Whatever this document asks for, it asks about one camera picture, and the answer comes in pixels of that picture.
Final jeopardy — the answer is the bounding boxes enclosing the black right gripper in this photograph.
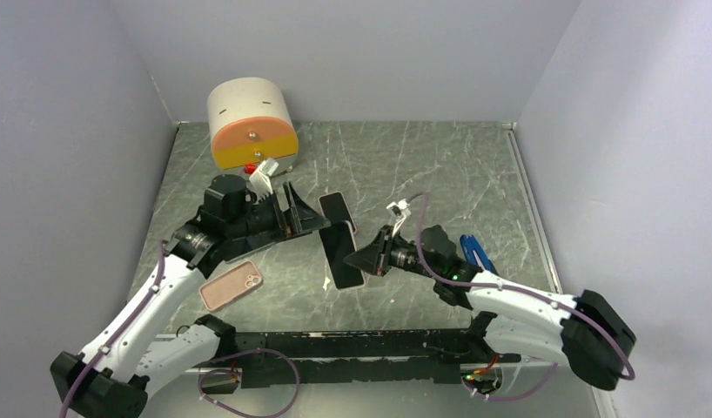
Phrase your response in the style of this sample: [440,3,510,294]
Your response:
[344,224,441,280]

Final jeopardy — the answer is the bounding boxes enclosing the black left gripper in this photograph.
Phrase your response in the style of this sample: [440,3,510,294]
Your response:
[226,180,330,243]

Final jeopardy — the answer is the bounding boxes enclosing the black phone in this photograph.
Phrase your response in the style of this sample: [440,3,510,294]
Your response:
[318,221,366,290]
[318,191,358,235]

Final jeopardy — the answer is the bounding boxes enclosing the black phone front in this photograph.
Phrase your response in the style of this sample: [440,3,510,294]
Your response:
[318,191,358,235]

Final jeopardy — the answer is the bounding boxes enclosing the pink phone case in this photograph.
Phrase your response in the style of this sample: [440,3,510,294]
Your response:
[198,261,264,312]

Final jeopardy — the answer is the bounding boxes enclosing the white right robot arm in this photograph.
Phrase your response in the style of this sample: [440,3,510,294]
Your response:
[344,226,636,391]

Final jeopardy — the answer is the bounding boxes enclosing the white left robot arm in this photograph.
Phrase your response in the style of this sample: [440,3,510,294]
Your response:
[50,174,330,417]

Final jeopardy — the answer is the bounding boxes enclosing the cream round drawer box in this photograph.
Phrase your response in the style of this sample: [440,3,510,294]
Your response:
[206,77,299,175]

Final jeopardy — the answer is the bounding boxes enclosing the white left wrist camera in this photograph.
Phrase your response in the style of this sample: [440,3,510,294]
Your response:
[243,158,279,201]

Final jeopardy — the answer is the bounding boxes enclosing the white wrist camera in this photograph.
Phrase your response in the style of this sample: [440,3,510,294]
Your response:
[243,158,279,201]
[386,199,411,237]

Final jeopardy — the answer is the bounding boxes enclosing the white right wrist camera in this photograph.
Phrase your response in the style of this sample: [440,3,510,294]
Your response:
[386,199,411,237]

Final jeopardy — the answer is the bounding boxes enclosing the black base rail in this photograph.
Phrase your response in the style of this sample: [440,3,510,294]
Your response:
[199,328,521,388]

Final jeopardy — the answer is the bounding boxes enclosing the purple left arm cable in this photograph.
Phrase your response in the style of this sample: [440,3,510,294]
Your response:
[57,239,168,418]

